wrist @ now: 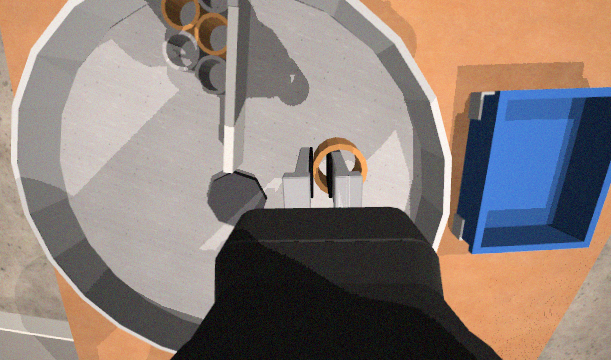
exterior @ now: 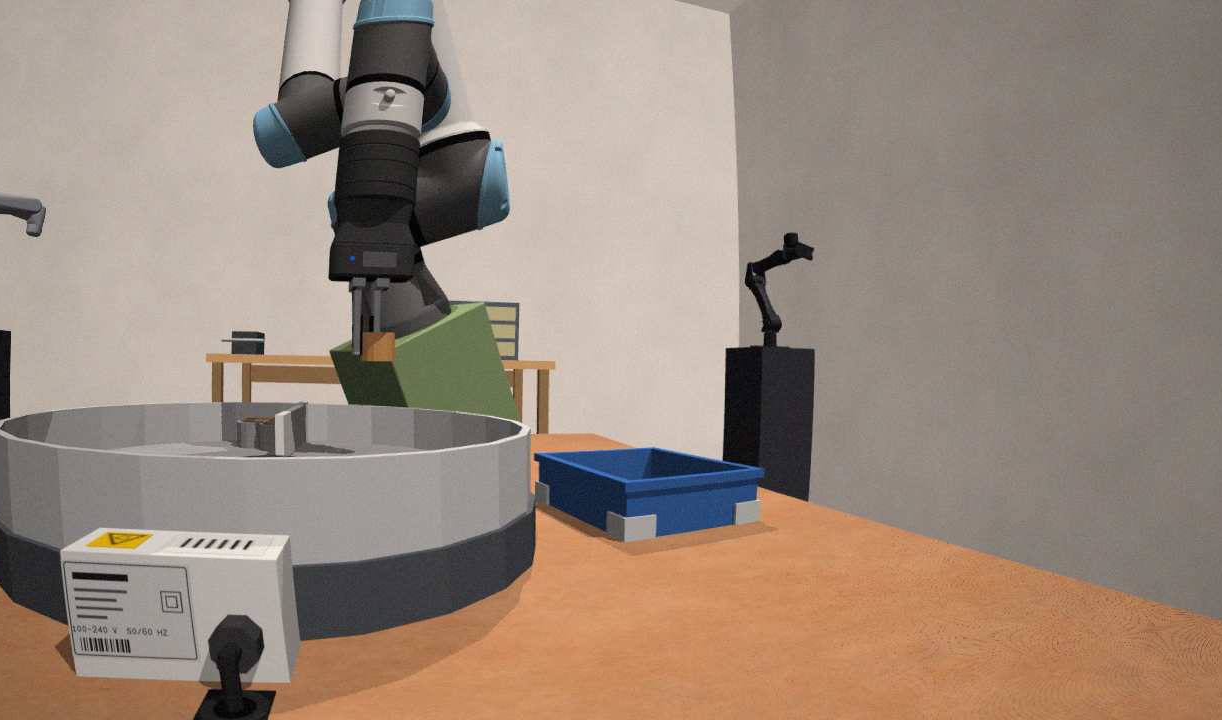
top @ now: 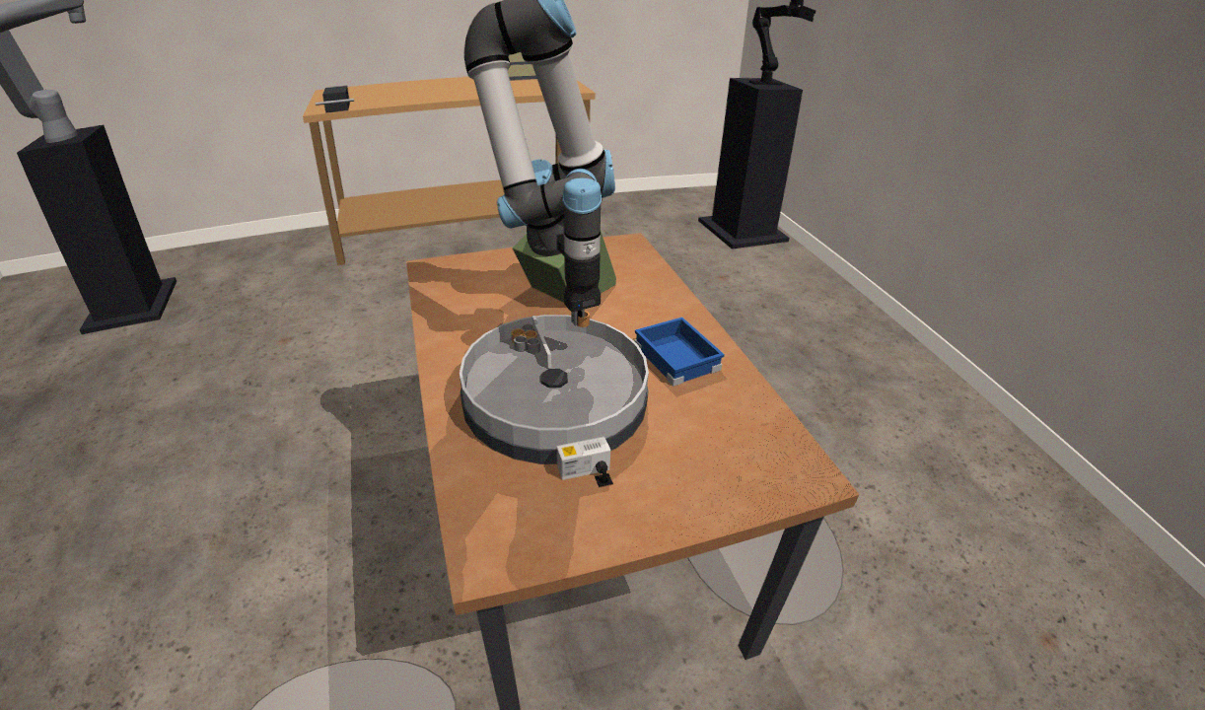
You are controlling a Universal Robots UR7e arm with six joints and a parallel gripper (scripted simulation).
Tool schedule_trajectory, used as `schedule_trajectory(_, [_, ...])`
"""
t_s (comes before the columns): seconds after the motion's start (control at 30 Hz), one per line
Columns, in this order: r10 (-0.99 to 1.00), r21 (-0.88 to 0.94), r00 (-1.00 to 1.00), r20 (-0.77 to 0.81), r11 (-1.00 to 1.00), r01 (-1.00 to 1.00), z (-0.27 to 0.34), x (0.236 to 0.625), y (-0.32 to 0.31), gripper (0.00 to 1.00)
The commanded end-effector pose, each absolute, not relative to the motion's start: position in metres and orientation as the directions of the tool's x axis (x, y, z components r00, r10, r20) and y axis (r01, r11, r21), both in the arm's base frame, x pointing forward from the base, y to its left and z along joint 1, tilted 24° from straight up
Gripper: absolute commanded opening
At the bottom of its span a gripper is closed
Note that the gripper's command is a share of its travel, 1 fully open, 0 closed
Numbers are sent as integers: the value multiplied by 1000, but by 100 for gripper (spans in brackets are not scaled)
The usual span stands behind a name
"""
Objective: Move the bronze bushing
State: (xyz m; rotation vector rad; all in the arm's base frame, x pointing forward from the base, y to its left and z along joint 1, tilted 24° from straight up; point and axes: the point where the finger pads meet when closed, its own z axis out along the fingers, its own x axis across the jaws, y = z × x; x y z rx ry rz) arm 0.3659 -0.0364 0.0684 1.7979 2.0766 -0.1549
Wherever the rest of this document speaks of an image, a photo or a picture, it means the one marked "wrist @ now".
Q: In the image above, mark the grey metal bushing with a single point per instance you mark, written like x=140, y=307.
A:
x=202, y=73
x=206, y=4
x=172, y=45

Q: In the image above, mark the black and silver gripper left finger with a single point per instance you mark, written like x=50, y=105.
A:
x=298, y=186

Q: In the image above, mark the bronze bushing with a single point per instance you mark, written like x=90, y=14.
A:
x=171, y=12
x=333, y=144
x=204, y=27

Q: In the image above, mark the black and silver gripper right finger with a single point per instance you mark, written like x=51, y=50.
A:
x=344, y=186

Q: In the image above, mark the blue crate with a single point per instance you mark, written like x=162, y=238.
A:
x=552, y=169

